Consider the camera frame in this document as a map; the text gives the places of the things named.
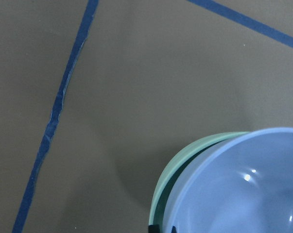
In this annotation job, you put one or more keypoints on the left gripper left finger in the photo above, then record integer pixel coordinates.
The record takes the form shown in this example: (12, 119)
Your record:
(154, 228)

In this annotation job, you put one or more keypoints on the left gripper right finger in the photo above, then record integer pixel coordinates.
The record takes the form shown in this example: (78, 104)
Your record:
(173, 230)

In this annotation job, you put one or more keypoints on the blue bowl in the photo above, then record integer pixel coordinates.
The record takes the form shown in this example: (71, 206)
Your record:
(242, 185)

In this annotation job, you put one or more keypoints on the green bowl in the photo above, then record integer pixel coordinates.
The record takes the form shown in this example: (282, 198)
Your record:
(175, 166)

